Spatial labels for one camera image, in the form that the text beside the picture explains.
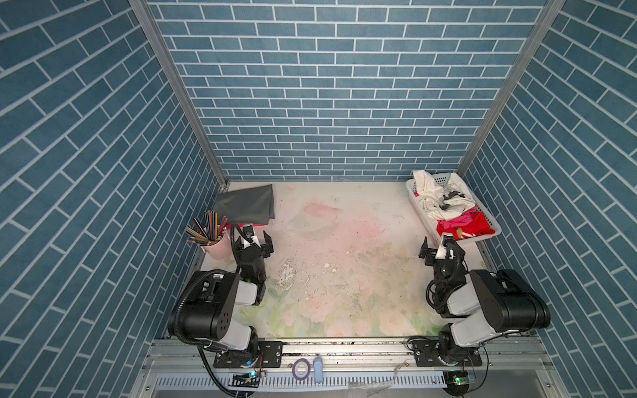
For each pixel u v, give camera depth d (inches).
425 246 32.7
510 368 29.1
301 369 28.5
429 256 31.9
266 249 32.5
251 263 26.6
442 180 44.0
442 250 30.3
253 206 41.4
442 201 40.6
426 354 29.1
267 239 33.3
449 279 25.8
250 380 28.4
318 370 27.2
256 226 41.7
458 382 27.5
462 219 37.7
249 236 29.5
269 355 28.8
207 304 18.1
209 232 35.8
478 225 37.5
